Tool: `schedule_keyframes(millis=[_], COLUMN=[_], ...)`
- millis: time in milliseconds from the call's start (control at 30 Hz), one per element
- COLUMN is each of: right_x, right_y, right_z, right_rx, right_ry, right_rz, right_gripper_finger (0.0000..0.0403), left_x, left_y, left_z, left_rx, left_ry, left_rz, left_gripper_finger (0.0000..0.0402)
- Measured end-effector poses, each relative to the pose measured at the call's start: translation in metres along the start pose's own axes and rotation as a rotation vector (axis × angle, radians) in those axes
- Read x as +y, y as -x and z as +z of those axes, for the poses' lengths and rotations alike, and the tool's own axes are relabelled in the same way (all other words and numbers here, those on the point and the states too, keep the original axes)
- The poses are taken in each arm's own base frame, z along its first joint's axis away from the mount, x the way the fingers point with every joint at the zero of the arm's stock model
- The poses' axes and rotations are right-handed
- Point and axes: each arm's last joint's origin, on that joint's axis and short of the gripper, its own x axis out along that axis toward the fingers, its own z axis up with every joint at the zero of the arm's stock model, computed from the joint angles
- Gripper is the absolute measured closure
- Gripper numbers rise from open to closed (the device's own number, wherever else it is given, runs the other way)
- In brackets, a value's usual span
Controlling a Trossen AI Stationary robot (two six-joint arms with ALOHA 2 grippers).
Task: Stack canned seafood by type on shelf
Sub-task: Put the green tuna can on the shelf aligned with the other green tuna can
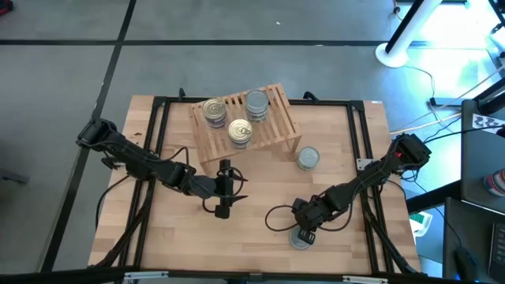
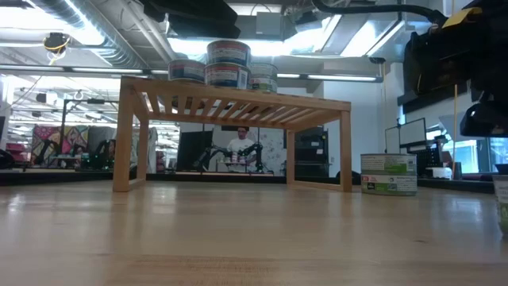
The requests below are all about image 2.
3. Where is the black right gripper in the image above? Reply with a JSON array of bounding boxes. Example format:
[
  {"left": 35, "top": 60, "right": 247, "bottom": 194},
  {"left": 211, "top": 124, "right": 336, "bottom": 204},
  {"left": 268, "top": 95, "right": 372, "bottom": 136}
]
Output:
[{"left": 403, "top": 11, "right": 508, "bottom": 138}]

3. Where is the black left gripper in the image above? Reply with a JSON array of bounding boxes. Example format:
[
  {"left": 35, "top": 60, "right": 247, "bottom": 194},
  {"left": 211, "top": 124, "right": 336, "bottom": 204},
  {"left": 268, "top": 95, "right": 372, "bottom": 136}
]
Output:
[{"left": 139, "top": 0, "right": 242, "bottom": 40}]

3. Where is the blue salmon can gold lid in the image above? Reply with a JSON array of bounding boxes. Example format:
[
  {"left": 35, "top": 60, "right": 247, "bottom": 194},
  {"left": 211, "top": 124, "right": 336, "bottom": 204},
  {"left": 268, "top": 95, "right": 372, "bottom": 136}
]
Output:
[
  {"left": 206, "top": 39, "right": 252, "bottom": 68},
  {"left": 167, "top": 58, "right": 207, "bottom": 84},
  {"left": 203, "top": 62, "right": 252, "bottom": 90}
]

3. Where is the wooden slatted shelf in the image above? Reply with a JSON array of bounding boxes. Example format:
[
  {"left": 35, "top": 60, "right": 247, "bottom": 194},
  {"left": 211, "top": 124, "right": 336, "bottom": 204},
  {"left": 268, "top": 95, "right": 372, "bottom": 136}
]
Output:
[{"left": 112, "top": 75, "right": 353, "bottom": 194}]

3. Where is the grey ceiling air unit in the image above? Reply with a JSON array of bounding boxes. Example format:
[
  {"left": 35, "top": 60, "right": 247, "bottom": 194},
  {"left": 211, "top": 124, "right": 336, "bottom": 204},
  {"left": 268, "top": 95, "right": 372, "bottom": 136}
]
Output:
[{"left": 253, "top": 10, "right": 298, "bottom": 41}]

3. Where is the ceiling light strip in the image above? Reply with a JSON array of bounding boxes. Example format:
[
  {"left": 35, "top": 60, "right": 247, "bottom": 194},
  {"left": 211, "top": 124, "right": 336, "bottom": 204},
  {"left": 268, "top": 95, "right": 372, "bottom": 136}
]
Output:
[
  {"left": 277, "top": 72, "right": 384, "bottom": 83},
  {"left": 0, "top": 65, "right": 170, "bottom": 76}
]

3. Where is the black panel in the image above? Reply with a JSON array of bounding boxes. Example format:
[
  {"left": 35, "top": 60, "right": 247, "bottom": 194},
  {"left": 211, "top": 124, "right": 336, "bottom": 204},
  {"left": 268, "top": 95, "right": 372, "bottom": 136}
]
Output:
[{"left": 176, "top": 130, "right": 215, "bottom": 172}]

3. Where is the person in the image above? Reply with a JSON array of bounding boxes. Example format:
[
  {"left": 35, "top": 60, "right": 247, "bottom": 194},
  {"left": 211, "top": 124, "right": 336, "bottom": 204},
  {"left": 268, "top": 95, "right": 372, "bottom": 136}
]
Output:
[{"left": 226, "top": 126, "right": 258, "bottom": 174}]

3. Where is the colourful patterned fabric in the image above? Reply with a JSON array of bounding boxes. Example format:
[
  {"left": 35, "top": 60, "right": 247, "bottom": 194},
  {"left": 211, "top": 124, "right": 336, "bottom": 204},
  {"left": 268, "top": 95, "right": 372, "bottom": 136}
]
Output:
[{"left": 30, "top": 125, "right": 90, "bottom": 168}]

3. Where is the black cabinet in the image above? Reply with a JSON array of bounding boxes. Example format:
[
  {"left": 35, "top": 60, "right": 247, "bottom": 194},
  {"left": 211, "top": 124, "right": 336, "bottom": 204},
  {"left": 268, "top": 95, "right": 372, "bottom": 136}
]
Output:
[{"left": 294, "top": 126, "right": 330, "bottom": 178}]

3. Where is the yellow cable tag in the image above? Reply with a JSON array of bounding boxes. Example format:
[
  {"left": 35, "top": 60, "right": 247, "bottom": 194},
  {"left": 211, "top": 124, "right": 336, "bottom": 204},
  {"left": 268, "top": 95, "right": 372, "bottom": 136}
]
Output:
[{"left": 441, "top": 6, "right": 483, "bottom": 29}]

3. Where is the silver ventilation duct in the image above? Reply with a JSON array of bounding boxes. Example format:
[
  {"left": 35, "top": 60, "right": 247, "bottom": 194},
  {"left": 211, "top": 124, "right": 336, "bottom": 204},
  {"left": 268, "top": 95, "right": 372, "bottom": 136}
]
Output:
[{"left": 31, "top": 0, "right": 154, "bottom": 71}]

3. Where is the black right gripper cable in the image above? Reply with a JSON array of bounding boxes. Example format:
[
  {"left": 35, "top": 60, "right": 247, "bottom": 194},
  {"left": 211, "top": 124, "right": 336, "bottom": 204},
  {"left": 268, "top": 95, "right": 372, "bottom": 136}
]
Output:
[{"left": 312, "top": 0, "right": 449, "bottom": 25}]

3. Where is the black ceiling device yellow cable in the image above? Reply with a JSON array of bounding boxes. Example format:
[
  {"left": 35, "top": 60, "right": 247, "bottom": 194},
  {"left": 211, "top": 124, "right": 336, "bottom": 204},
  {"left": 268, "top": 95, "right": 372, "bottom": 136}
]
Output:
[{"left": 42, "top": 32, "right": 71, "bottom": 56}]

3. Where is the black metal table frame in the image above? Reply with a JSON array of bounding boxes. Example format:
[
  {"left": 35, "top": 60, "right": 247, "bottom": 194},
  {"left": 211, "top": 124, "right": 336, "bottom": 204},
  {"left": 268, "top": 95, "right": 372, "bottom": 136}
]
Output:
[{"left": 0, "top": 168, "right": 497, "bottom": 195}]

